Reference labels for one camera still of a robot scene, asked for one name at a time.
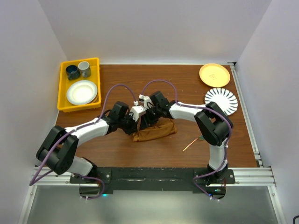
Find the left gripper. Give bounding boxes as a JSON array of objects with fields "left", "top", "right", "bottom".
[{"left": 118, "top": 112, "right": 139, "bottom": 135}]

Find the brown cloth napkin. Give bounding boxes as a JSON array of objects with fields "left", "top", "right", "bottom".
[{"left": 133, "top": 118, "right": 178, "bottom": 142}]

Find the rose gold spoon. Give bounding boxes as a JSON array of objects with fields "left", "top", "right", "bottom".
[{"left": 182, "top": 138, "right": 198, "bottom": 151}]

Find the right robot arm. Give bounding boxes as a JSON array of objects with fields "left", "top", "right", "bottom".
[{"left": 139, "top": 91, "right": 233, "bottom": 183}]

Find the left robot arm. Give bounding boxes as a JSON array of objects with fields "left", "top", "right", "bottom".
[{"left": 36, "top": 101, "right": 145, "bottom": 183}]

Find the white bowl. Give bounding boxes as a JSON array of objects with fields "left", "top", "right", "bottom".
[{"left": 66, "top": 80, "right": 98, "bottom": 105}]

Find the yellow plastic tray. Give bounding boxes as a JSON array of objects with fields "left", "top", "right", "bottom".
[{"left": 57, "top": 57, "right": 101, "bottom": 112}]

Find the yellow plate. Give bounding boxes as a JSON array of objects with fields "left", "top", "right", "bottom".
[{"left": 199, "top": 63, "right": 230, "bottom": 88}]

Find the grey mug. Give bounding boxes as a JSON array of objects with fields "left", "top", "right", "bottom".
[{"left": 78, "top": 61, "right": 91, "bottom": 78}]

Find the black striped white plate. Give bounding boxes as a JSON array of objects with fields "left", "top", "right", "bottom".
[{"left": 204, "top": 88, "right": 238, "bottom": 116}]

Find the dark blue mug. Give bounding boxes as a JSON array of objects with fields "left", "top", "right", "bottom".
[{"left": 65, "top": 65, "right": 80, "bottom": 81}]

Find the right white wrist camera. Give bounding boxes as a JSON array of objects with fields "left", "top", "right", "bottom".
[{"left": 139, "top": 94, "right": 154, "bottom": 110}]

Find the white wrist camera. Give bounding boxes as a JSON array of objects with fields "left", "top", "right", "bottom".
[
  {"left": 130, "top": 105, "right": 146, "bottom": 122},
  {"left": 139, "top": 94, "right": 154, "bottom": 110}
]

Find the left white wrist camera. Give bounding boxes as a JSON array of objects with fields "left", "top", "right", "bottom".
[{"left": 130, "top": 105, "right": 146, "bottom": 122}]

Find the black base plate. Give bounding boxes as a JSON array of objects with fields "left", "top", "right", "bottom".
[{"left": 70, "top": 167, "right": 235, "bottom": 199}]

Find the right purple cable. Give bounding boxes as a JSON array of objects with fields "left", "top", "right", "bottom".
[{"left": 139, "top": 79, "right": 233, "bottom": 201}]

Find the purple cable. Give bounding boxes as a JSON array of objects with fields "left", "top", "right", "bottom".
[
  {"left": 139, "top": 79, "right": 233, "bottom": 201},
  {"left": 29, "top": 84, "right": 138, "bottom": 199}
]

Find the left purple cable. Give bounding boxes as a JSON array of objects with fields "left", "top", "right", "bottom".
[{"left": 29, "top": 84, "right": 138, "bottom": 199}]

